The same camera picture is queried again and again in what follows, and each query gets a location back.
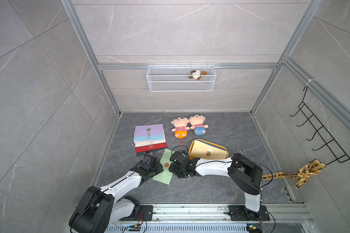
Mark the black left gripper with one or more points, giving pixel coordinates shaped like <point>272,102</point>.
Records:
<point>158,164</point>

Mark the navy blue envelope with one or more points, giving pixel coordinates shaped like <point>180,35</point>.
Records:
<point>215,145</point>

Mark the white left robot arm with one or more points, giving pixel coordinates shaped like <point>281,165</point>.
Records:
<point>100,207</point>

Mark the light blue envelope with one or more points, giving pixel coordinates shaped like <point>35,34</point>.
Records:
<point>148,136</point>

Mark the dark green envelope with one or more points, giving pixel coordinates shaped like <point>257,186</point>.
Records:
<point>145,153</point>

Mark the pink envelope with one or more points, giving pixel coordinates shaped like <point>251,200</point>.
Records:
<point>143,140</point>

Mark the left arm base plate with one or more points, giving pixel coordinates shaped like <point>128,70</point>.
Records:
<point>140,212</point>

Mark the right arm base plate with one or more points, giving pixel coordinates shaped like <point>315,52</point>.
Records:
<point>241,213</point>

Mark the purple envelope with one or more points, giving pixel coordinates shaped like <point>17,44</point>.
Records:
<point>148,130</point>

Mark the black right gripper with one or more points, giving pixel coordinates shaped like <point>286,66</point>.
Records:
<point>171,169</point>

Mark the metal mounting rail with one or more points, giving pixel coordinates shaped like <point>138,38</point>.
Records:
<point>223,212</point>

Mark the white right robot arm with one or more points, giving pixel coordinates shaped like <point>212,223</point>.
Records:
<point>246,174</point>

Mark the yellow patterned cloth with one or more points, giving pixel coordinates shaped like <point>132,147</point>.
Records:
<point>302,175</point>

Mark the small brown white plush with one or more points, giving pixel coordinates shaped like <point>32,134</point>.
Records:
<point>197,74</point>

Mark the cream white envelope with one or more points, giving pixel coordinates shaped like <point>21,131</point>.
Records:
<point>146,143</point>

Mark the tan kraft envelope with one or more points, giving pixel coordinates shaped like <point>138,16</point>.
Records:
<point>207,150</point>

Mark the plush doll blue pants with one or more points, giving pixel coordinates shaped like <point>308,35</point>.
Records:
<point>197,124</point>

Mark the black wire hook rack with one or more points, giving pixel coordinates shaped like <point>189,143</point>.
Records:
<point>320,131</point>

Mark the light green envelope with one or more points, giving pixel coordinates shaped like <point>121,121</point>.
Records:
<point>165,176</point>

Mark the white wire mesh basket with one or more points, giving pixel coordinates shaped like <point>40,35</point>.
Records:
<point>172,78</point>

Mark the yellow plastic storage box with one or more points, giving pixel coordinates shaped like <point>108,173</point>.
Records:
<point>191,148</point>

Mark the red envelope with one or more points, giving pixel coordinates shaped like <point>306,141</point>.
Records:
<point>150,147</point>

